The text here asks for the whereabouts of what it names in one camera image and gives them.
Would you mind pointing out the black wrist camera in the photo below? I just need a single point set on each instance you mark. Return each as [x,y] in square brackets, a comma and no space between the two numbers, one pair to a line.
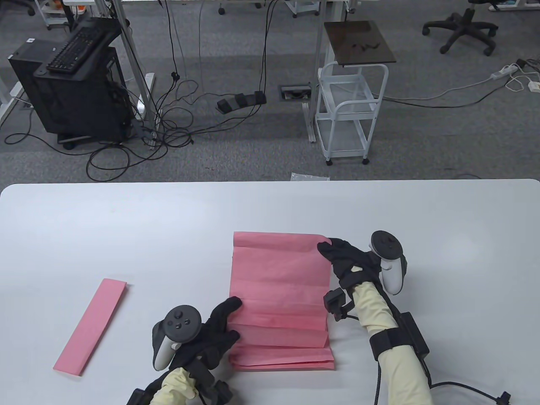
[221,392]
[335,301]

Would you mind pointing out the black keyboard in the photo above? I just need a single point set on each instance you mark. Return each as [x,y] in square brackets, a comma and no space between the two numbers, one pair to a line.
[74,49]

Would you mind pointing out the white power adapter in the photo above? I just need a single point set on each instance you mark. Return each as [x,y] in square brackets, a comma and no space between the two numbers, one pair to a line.
[535,86]

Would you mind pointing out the metal floor socket box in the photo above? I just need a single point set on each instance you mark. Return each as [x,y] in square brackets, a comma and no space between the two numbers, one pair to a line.
[295,93]

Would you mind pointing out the pink paper sheet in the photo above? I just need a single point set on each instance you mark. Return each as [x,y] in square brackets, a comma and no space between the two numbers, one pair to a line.
[282,366]
[278,270]
[90,327]

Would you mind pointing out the person's left forearm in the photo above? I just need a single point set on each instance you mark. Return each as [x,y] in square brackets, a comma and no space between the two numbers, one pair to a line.
[173,388]

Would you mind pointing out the clear plastic bag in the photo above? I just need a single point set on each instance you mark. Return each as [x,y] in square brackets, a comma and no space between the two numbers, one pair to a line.
[310,177]

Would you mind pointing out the dark brown board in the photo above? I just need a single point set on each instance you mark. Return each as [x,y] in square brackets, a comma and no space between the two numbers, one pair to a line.
[358,42]

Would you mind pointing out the person's left hand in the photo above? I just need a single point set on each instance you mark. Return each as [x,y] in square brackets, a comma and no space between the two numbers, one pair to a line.
[213,337]

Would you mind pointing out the white power strip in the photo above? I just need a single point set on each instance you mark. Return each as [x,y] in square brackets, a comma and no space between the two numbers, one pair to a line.
[504,71]

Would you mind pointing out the grey metal desk leg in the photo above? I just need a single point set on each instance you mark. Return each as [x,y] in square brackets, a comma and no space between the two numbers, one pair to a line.
[141,90]

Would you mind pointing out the person's right forearm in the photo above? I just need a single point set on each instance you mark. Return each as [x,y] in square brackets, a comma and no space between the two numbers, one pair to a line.
[373,308]

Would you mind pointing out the white desk foot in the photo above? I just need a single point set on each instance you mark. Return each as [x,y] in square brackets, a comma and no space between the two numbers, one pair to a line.
[8,97]

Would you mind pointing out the white storage cart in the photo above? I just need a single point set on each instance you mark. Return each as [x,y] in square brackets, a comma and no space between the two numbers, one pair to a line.
[55,19]
[301,6]

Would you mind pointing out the black foot pedal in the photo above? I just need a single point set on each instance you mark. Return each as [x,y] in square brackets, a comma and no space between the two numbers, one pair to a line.
[240,101]

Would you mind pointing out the black computer tower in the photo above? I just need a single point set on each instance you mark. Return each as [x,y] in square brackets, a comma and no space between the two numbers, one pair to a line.
[76,105]

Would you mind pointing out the black power adapter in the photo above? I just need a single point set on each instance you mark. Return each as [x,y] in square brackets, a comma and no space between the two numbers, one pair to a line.
[521,63]

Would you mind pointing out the person's right hand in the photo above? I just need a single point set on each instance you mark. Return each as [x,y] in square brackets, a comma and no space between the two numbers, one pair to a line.
[350,261]

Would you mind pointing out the grey white handheld controller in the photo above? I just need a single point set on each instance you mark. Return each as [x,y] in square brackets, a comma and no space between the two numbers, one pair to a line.
[181,322]
[392,278]

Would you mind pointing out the black office chair base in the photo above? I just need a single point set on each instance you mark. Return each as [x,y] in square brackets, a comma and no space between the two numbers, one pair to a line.
[466,23]

